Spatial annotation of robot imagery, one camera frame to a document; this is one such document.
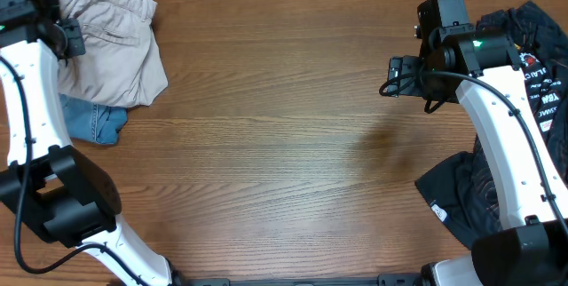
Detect beige cotton shorts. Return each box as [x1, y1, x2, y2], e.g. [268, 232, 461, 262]
[58, 0, 168, 107]

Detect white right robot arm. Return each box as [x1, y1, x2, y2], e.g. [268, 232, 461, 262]
[380, 0, 567, 285]

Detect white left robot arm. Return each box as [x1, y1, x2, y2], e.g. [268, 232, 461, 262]
[1, 0, 183, 285]

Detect folded blue denim jeans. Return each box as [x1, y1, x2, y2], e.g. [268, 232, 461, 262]
[59, 94, 128, 146]

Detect black printed cycling jersey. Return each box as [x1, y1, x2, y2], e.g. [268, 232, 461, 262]
[416, 1, 567, 248]

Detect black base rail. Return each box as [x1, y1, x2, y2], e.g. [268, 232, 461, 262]
[181, 273, 435, 286]

